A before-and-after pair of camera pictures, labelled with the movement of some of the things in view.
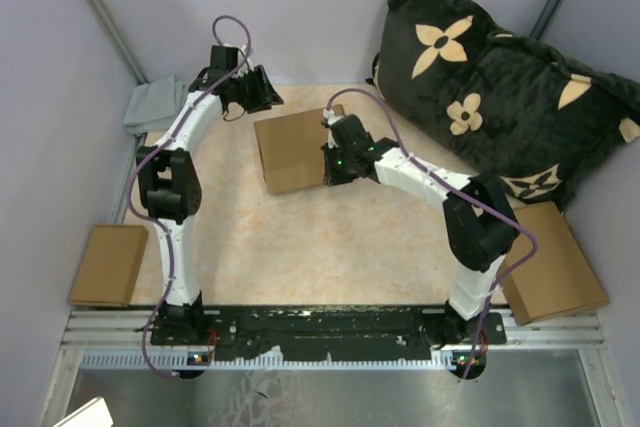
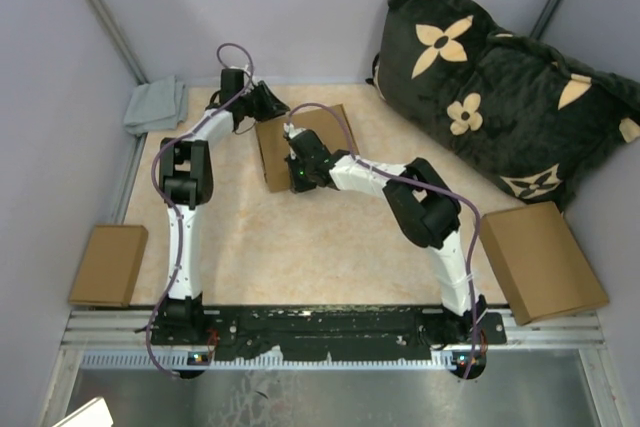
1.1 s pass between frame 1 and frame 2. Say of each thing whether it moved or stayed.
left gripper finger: moved
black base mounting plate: stayed
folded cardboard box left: stayed
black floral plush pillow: stayed
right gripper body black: moved
